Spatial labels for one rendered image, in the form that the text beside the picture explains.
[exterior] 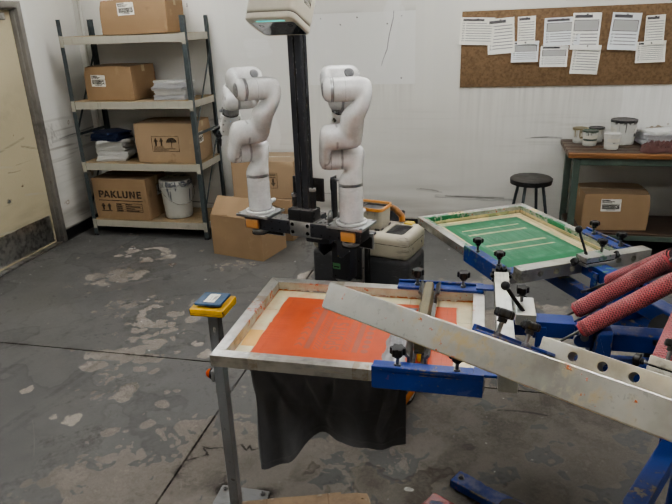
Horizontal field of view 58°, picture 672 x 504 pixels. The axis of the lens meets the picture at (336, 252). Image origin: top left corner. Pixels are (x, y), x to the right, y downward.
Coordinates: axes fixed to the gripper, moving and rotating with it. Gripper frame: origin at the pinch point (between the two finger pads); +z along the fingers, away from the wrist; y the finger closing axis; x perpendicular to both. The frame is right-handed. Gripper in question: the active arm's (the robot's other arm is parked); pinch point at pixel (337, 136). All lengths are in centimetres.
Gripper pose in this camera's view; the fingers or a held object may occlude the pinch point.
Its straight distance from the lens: 277.3
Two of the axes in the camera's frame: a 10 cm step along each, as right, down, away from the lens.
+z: -0.8, 6.3, 7.7
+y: 4.8, -6.6, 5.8
